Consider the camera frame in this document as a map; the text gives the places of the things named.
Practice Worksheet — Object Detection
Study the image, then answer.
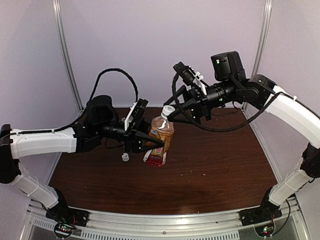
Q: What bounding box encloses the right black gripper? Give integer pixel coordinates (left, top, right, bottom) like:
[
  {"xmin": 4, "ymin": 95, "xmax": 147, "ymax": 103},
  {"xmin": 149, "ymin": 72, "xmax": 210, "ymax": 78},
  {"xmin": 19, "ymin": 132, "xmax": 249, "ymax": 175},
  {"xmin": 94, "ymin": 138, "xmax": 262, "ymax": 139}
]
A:
[{"xmin": 163, "ymin": 76, "xmax": 238, "ymax": 125}]

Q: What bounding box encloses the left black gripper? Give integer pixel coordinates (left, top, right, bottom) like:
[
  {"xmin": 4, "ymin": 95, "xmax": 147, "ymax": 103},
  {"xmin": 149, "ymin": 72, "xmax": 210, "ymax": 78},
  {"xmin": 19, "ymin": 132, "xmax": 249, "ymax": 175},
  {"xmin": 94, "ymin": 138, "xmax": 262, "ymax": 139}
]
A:
[{"xmin": 96, "ymin": 116, "xmax": 167, "ymax": 153}]

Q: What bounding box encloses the amber tea bottle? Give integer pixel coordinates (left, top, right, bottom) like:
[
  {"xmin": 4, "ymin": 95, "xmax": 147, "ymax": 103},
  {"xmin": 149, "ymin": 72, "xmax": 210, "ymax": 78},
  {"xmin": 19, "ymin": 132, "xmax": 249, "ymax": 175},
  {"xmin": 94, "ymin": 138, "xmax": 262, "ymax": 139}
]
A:
[{"xmin": 142, "ymin": 105, "xmax": 175, "ymax": 167}]

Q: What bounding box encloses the white cap of tea bottle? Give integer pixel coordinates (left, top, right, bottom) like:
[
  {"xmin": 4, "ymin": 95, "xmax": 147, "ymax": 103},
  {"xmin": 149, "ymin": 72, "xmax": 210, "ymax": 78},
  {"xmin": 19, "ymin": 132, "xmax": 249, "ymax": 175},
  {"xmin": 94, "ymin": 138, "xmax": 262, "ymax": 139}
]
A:
[{"xmin": 161, "ymin": 105, "xmax": 176, "ymax": 119}]

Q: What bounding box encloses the white cap of clear bottle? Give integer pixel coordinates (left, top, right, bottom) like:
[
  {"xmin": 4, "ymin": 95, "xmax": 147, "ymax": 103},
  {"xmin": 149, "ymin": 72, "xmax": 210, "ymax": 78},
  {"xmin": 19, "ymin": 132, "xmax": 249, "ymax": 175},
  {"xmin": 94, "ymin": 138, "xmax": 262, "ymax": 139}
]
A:
[{"xmin": 121, "ymin": 152, "xmax": 130, "ymax": 162}]

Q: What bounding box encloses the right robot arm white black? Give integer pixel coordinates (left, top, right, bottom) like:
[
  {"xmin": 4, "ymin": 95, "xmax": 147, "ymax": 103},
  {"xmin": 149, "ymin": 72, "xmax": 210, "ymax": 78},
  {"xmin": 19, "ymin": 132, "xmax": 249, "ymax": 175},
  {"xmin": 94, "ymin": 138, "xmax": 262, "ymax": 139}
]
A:
[{"xmin": 168, "ymin": 51, "xmax": 320, "ymax": 221}]

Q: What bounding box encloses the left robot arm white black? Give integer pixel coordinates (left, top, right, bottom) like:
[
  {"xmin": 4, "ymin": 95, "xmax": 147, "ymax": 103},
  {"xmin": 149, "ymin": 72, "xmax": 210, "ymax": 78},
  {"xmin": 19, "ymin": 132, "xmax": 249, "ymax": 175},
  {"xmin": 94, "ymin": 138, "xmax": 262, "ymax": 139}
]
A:
[{"xmin": 0, "ymin": 95, "xmax": 164, "ymax": 222}]

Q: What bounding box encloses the left round circuit board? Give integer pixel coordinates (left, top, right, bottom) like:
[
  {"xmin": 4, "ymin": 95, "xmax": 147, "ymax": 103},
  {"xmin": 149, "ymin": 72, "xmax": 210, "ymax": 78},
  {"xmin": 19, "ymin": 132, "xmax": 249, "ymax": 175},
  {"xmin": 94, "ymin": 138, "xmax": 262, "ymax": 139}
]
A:
[{"xmin": 53, "ymin": 223, "xmax": 75, "ymax": 239}]

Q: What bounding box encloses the round circuit board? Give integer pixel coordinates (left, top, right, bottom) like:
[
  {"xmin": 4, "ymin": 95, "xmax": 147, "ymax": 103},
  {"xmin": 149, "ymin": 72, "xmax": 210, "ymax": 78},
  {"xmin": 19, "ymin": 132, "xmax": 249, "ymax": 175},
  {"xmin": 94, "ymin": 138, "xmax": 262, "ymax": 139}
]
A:
[
  {"xmin": 53, "ymin": 223, "xmax": 75, "ymax": 239},
  {"xmin": 254, "ymin": 223, "xmax": 275, "ymax": 238}
]

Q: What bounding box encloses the right round circuit board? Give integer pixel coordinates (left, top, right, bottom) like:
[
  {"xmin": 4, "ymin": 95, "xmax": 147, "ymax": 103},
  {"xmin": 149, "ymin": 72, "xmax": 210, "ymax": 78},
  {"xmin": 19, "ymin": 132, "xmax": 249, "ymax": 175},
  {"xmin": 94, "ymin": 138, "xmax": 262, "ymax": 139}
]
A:
[{"xmin": 254, "ymin": 223, "xmax": 275, "ymax": 238}]

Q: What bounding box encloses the right braided black cable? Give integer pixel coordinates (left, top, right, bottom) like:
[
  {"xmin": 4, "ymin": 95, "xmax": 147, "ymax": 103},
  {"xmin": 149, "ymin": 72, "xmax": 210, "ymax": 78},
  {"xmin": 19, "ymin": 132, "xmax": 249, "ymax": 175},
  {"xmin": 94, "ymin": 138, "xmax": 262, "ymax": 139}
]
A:
[{"xmin": 171, "ymin": 74, "xmax": 281, "ymax": 132}]

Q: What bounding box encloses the braided black cable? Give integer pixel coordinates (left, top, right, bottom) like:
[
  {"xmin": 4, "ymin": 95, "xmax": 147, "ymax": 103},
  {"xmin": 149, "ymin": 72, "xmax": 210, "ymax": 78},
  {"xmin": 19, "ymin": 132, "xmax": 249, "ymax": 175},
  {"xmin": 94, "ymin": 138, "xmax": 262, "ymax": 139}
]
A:
[
  {"xmin": 171, "ymin": 74, "xmax": 281, "ymax": 132},
  {"xmin": 22, "ymin": 68, "xmax": 140, "ymax": 133}
]

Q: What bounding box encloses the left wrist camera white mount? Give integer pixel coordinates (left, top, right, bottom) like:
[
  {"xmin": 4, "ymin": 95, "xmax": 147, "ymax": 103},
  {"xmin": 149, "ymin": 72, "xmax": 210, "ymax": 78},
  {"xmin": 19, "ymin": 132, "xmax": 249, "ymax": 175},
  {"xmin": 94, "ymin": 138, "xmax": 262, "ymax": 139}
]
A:
[{"xmin": 124, "ymin": 98, "xmax": 149, "ymax": 131}]

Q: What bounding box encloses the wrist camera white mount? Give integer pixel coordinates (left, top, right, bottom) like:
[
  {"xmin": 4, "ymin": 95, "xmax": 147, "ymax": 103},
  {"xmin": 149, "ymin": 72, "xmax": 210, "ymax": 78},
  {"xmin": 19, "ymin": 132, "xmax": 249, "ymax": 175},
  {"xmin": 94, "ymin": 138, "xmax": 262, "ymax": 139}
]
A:
[
  {"xmin": 124, "ymin": 98, "xmax": 149, "ymax": 131},
  {"xmin": 173, "ymin": 61, "xmax": 207, "ymax": 96}
]

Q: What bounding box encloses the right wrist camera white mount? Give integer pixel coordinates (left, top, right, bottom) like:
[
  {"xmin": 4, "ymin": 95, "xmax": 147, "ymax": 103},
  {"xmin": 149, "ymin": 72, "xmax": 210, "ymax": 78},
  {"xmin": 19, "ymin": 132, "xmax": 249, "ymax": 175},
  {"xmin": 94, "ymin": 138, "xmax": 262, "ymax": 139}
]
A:
[{"xmin": 173, "ymin": 61, "xmax": 207, "ymax": 96}]

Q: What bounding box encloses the left braided black cable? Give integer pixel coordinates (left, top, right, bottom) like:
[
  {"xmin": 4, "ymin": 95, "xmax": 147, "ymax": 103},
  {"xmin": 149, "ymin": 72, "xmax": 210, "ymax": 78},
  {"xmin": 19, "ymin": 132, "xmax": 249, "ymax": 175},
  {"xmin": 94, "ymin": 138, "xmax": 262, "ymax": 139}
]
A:
[{"xmin": 22, "ymin": 68, "xmax": 140, "ymax": 133}]

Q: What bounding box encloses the right aluminium frame post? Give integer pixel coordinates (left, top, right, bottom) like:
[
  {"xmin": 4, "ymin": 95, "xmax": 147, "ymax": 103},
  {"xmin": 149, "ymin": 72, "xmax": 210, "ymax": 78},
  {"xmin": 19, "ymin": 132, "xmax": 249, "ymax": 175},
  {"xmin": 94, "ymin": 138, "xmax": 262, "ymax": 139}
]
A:
[{"xmin": 251, "ymin": 0, "xmax": 273, "ymax": 76}]

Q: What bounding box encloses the aluminium frame post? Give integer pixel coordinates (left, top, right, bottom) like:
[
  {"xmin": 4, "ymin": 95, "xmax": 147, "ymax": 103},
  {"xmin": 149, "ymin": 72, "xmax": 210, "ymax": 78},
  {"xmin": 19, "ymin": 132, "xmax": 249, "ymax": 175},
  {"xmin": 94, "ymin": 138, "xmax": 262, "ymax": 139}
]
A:
[
  {"xmin": 52, "ymin": 0, "xmax": 84, "ymax": 112},
  {"xmin": 251, "ymin": 0, "xmax": 273, "ymax": 76}
]

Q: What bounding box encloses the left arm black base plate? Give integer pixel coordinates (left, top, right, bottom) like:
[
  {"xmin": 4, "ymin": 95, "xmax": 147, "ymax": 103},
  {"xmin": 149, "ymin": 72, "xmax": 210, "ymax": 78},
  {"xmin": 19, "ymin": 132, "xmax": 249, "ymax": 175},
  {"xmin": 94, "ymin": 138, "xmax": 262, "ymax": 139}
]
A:
[{"xmin": 45, "ymin": 206, "xmax": 89, "ymax": 227}]

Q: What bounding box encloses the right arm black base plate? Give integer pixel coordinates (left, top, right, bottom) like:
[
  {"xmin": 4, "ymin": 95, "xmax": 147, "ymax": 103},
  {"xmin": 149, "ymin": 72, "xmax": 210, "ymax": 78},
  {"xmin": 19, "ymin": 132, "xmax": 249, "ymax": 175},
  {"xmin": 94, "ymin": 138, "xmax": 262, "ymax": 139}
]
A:
[{"xmin": 239, "ymin": 206, "xmax": 282, "ymax": 226}]

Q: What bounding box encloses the left aluminium frame post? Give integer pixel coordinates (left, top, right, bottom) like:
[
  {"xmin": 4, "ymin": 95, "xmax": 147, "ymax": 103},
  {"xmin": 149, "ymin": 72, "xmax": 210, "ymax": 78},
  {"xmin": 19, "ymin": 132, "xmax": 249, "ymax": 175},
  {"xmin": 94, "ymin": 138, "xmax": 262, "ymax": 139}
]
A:
[{"xmin": 52, "ymin": 0, "xmax": 84, "ymax": 112}]

